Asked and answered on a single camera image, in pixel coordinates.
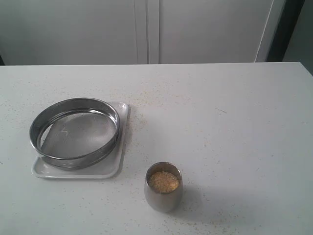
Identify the white cabinet with doors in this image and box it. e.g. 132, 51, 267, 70
0, 0, 285, 65

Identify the pile of beige grains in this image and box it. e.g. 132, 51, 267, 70
148, 171, 179, 193

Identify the round stainless steel sieve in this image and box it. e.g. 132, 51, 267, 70
29, 97, 121, 170

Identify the stainless steel cup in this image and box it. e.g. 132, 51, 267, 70
144, 162, 183, 213

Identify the white square plastic tray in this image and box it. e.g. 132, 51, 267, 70
31, 102, 130, 179

